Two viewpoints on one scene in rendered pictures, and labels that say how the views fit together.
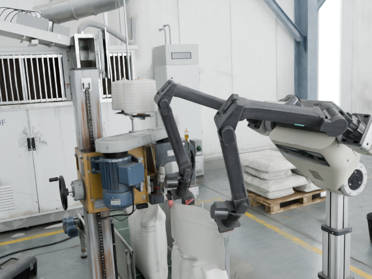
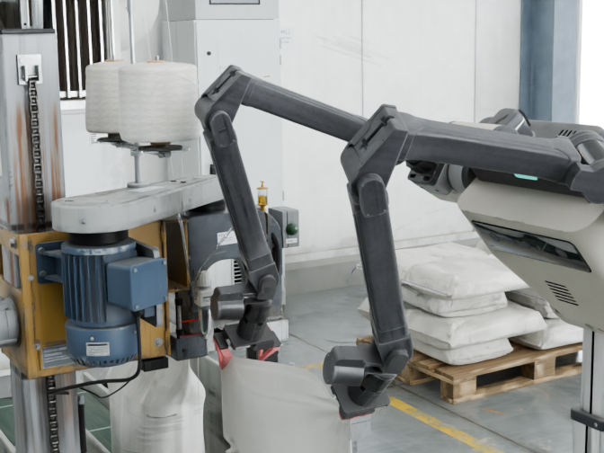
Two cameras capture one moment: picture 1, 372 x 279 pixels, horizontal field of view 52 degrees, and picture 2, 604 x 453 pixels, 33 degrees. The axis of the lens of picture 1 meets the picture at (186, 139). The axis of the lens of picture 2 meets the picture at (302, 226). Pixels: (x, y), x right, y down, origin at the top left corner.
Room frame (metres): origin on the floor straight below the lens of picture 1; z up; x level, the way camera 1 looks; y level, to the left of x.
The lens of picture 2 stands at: (-0.28, 0.08, 1.72)
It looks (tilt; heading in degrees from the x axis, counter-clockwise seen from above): 10 degrees down; 356
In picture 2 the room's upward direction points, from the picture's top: 1 degrees counter-clockwise
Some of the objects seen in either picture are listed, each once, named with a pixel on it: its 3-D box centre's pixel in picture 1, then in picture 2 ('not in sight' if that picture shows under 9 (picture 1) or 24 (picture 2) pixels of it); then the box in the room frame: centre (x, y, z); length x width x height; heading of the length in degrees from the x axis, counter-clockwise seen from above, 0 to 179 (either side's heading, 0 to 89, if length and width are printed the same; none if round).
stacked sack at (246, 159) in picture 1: (258, 158); (424, 262); (5.07, -0.96, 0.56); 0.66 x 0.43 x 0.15; 113
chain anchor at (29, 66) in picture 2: (86, 84); (31, 69); (1.93, 0.48, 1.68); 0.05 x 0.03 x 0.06; 115
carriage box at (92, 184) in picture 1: (110, 175); (79, 288); (2.04, 0.42, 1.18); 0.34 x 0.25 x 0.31; 115
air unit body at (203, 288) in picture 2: (163, 181); (206, 304); (2.01, 0.13, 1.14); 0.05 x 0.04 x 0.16; 115
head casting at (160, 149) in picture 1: (165, 159); (209, 254); (2.22, 0.13, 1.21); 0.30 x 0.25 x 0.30; 25
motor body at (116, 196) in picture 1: (117, 181); (102, 301); (1.81, 0.34, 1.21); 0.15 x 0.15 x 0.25
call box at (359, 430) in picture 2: (225, 229); (349, 422); (2.10, -0.20, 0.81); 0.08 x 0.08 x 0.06; 25
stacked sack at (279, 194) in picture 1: (265, 187); (442, 336); (4.85, -1.01, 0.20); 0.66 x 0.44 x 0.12; 25
